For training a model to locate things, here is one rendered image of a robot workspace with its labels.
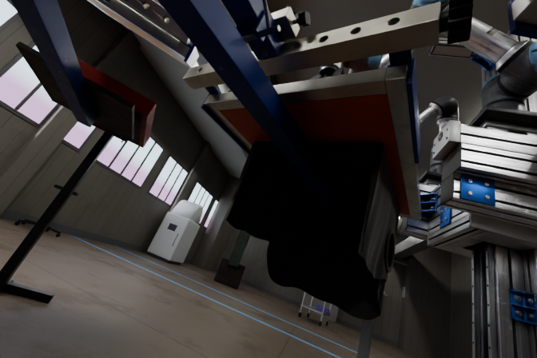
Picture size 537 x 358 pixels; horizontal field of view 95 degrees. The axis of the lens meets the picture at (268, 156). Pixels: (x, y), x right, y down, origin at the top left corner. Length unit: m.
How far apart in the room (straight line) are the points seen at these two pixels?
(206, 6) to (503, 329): 1.19
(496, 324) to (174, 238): 6.28
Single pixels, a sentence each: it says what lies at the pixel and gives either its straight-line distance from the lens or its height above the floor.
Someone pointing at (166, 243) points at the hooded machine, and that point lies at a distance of 6.87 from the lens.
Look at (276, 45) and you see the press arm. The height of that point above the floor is 1.01.
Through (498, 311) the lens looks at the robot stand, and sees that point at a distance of 1.18.
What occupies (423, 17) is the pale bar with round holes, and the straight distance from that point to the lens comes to 0.55.
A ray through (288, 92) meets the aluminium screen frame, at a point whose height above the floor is 0.95.
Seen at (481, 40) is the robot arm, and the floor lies 1.49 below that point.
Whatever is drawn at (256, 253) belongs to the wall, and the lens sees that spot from 10.27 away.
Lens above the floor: 0.54
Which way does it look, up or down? 24 degrees up
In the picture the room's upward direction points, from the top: 21 degrees clockwise
